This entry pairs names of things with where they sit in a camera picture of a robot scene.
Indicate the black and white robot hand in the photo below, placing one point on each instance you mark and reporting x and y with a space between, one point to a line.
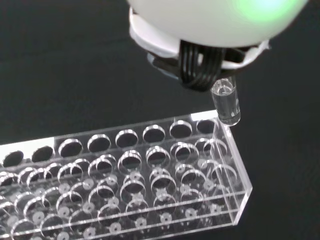
205 22

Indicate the clear acrylic test tube rack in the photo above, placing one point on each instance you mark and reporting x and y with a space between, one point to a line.
140 175

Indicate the black bench cloth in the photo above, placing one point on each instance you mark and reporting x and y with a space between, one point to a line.
62 62

